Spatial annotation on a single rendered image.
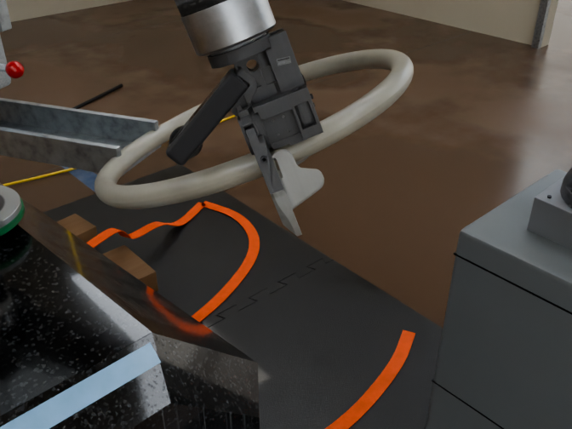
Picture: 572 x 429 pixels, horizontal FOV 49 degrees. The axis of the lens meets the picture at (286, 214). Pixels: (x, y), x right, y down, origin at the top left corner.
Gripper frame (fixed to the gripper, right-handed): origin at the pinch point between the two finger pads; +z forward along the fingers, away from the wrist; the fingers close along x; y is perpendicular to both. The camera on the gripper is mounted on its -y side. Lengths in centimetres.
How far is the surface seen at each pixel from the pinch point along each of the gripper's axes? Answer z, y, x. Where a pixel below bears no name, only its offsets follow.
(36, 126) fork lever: -15, -39, 51
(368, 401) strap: 103, -1, 89
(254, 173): -6.5, -1.4, -1.4
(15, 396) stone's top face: 17, -48, 14
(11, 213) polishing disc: 0, -54, 56
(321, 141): -6.8, 6.8, -0.4
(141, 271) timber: 59, -64, 149
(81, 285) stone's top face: 14, -42, 39
